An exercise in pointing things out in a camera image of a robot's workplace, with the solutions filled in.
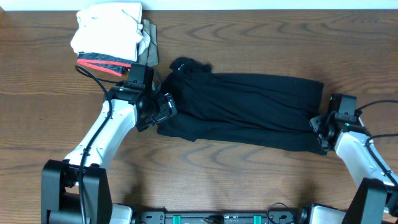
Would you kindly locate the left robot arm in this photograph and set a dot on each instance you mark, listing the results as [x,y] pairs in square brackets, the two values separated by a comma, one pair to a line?
[76,189]

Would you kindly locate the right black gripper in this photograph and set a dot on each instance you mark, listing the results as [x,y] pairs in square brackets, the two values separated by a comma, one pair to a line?
[315,122]

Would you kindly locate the black t-shirt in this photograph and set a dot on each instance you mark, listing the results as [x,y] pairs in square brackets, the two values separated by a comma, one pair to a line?
[265,110]

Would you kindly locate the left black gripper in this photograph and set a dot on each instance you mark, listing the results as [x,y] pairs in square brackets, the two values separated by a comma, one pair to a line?
[164,111]

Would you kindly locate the white folded garment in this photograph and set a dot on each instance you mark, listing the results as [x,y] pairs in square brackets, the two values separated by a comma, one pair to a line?
[112,28]

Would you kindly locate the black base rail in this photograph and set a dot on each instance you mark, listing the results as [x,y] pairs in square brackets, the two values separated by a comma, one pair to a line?
[271,216]

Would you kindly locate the grey red-trimmed folded garment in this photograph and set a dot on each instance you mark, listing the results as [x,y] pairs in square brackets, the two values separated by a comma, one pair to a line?
[104,63]

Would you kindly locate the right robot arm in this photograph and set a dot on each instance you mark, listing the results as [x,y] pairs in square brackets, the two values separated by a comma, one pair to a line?
[376,182]

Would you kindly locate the olive grey folded garment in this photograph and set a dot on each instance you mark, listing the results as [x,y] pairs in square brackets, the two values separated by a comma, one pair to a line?
[149,46]

